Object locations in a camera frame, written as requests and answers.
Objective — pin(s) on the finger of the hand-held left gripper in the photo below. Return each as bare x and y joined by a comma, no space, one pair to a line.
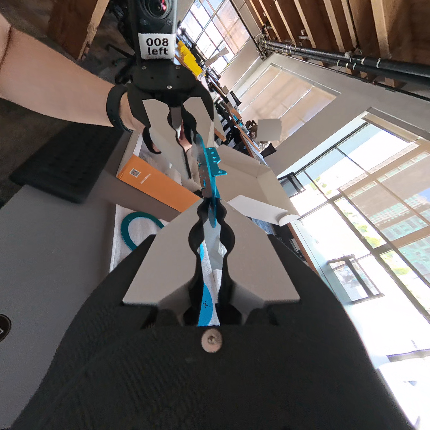
200,116
159,127

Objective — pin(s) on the wooden post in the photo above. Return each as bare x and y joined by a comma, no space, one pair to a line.
74,27

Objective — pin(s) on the white foam sheet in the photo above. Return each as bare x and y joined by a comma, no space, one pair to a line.
116,262

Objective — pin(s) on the large blue disc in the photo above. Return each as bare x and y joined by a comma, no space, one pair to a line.
205,302

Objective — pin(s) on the orange cardboard box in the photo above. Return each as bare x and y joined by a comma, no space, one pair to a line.
158,188

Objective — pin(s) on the round desk control panel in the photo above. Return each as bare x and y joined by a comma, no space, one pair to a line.
4,327

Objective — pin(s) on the small blue perforated disc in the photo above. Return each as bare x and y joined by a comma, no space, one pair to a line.
213,188

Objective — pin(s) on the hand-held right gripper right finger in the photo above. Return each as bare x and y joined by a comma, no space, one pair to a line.
262,268

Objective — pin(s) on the black ceiling pipe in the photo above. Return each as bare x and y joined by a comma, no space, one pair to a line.
369,62

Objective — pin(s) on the black mesh mat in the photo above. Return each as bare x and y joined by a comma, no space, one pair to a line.
67,161

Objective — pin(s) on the black wristband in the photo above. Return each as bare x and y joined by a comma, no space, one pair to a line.
112,107

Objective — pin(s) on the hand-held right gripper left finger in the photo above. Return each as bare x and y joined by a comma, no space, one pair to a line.
164,268

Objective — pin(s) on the person's left forearm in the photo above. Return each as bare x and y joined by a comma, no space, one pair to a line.
50,77

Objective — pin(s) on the person's left hand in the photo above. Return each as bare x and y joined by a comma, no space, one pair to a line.
131,114

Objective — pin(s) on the yellow boxes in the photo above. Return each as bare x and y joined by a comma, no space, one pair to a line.
191,62

